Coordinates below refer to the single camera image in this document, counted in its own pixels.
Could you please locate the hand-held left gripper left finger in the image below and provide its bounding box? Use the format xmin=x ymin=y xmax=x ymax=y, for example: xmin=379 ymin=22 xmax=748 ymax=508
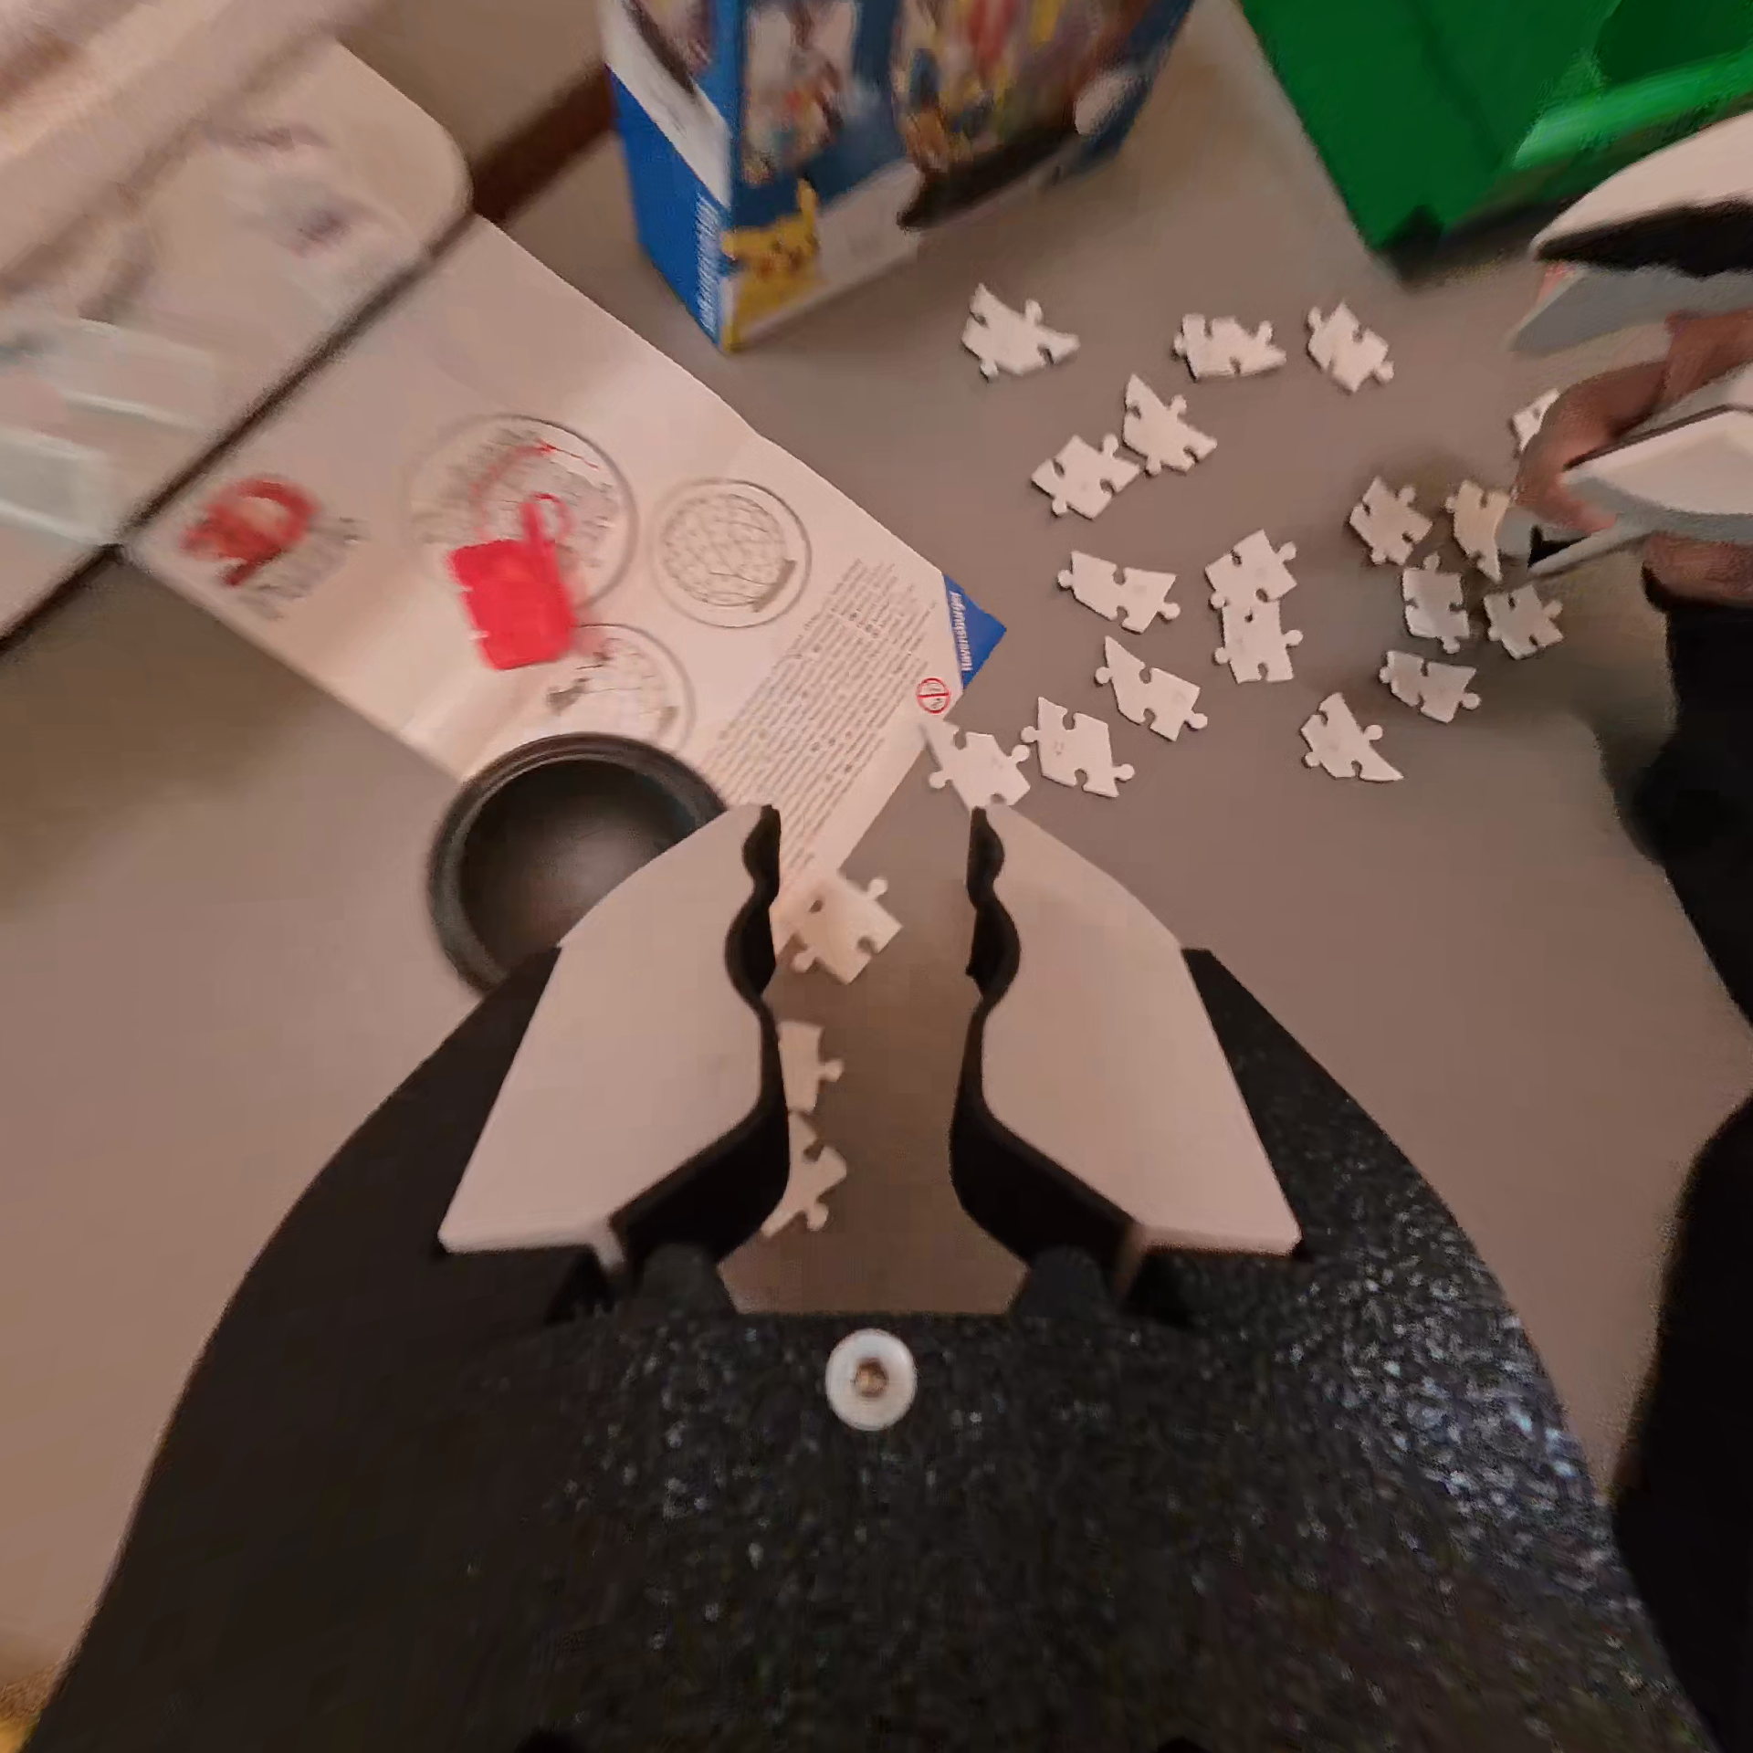
xmin=438 ymin=803 xmax=796 ymax=1270

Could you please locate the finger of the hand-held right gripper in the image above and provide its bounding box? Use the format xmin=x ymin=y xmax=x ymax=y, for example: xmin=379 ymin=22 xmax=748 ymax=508
xmin=1532 ymin=115 xmax=1753 ymax=270
xmin=1507 ymin=266 xmax=1753 ymax=357

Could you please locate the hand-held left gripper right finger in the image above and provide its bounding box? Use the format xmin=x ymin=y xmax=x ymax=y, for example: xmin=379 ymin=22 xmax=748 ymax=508
xmin=950 ymin=805 xmax=1303 ymax=1304

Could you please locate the spread of white puzzle pieces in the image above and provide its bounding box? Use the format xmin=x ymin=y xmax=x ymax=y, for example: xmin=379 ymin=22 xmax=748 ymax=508
xmin=760 ymin=279 xmax=1570 ymax=1240

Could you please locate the person's right forearm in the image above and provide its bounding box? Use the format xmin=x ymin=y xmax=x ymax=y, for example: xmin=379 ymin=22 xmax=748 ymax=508
xmin=1629 ymin=567 xmax=1753 ymax=1020

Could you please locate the black round puzzle stand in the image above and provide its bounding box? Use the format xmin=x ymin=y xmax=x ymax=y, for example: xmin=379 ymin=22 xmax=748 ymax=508
xmin=426 ymin=735 xmax=727 ymax=994

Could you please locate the blue puzzle box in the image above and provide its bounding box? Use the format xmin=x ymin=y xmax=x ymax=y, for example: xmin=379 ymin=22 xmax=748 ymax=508
xmin=600 ymin=0 xmax=1196 ymax=353

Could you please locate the person's right hand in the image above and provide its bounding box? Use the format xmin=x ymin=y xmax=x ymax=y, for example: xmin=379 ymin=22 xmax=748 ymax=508
xmin=1513 ymin=312 xmax=1753 ymax=607

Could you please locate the green plastic bin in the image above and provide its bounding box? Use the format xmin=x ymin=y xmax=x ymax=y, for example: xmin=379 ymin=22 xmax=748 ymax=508
xmin=1238 ymin=0 xmax=1753 ymax=254

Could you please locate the white instruction leaflet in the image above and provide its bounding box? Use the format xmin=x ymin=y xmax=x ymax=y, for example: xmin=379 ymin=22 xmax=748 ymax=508
xmin=129 ymin=218 xmax=1008 ymax=891

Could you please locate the red plastic tool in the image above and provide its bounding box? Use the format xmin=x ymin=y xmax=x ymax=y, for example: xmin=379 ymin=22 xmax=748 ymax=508
xmin=449 ymin=493 xmax=577 ymax=672

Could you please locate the white board stand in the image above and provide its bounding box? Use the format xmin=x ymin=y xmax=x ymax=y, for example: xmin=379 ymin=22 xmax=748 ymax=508
xmin=0 ymin=33 xmax=474 ymax=637

